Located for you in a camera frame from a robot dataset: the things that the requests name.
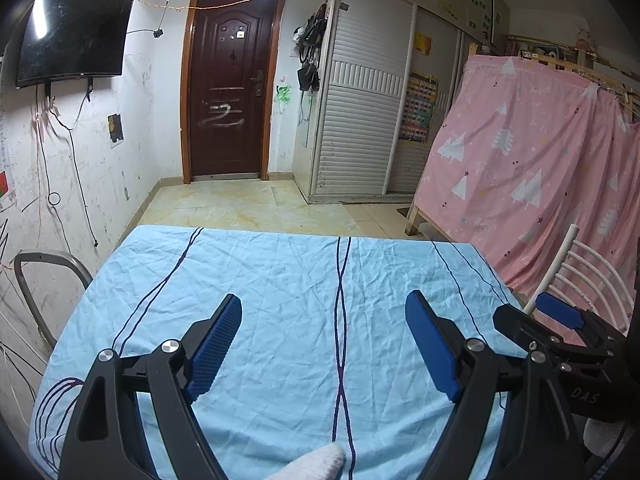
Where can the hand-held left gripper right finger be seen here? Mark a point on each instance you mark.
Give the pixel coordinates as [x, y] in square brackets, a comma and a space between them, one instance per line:
[432, 345]

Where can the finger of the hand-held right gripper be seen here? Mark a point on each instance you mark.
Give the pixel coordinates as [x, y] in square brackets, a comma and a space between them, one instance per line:
[515, 325]
[557, 307]

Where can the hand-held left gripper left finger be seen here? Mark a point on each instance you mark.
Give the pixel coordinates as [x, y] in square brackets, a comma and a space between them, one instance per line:
[212, 355]

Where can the person's right hand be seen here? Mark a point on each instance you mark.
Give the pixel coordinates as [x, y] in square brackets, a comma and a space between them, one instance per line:
[607, 435]

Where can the person's left hand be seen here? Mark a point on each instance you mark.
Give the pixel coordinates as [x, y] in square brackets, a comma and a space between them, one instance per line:
[320, 462]

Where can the white metal chair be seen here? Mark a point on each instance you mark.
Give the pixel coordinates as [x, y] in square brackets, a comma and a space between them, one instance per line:
[590, 270]

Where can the light blue striped sheet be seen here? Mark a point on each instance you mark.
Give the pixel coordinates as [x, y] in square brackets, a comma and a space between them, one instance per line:
[300, 285]

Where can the pink tree print curtain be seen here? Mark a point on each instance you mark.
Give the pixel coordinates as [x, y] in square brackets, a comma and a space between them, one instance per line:
[530, 175]

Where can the grey metal chair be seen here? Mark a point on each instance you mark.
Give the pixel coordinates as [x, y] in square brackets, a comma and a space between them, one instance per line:
[30, 260]

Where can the white slatted wardrobe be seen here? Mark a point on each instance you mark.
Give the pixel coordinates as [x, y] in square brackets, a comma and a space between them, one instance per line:
[360, 125]

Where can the colourful grid chart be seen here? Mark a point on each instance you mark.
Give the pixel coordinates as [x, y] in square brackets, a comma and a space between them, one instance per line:
[419, 107]

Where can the dark brown door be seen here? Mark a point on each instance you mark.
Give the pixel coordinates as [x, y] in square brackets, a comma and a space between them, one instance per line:
[232, 90]

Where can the yellow poster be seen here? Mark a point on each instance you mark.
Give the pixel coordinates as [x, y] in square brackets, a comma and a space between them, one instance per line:
[422, 42]

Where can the black hanging bags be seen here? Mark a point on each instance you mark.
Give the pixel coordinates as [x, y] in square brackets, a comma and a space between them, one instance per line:
[312, 55]

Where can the wooden bed frame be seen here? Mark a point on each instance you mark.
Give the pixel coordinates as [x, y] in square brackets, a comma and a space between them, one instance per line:
[414, 222]

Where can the open wall socket box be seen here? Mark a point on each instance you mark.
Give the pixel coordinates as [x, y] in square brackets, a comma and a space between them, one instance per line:
[115, 129]

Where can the black wall television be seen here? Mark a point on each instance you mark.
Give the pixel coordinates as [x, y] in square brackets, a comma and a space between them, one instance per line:
[75, 30]

